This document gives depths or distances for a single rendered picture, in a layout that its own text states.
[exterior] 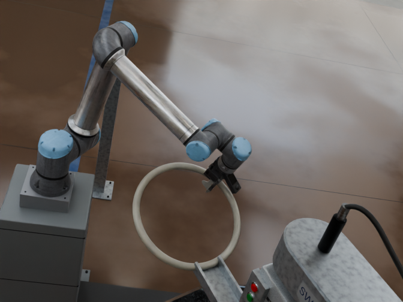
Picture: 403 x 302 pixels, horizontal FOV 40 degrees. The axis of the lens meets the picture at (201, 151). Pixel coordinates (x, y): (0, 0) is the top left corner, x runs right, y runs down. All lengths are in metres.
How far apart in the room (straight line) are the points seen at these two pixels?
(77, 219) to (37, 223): 0.18
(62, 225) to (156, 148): 2.04
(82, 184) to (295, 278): 1.50
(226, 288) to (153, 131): 2.65
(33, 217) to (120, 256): 1.12
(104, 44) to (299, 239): 1.08
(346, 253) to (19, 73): 4.04
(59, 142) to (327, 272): 1.41
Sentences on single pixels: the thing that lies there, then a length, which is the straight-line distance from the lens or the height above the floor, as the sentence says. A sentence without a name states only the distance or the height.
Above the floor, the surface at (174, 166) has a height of 1.26.
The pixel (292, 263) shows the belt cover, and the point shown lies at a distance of 1.61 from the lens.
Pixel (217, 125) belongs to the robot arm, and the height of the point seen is 1.53.
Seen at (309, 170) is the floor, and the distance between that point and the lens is 4.85.
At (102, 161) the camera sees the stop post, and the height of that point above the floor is 0.30.
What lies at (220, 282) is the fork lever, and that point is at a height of 1.06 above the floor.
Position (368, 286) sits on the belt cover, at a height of 1.67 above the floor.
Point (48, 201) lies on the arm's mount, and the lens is 2.65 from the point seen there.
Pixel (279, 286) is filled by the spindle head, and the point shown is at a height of 1.52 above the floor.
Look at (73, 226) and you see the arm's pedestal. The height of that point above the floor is 0.85.
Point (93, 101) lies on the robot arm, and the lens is 2.49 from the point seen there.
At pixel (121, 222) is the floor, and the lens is 3.86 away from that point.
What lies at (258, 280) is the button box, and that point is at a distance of 1.75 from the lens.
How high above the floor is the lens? 2.77
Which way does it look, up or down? 37 degrees down
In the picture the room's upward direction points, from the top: 16 degrees clockwise
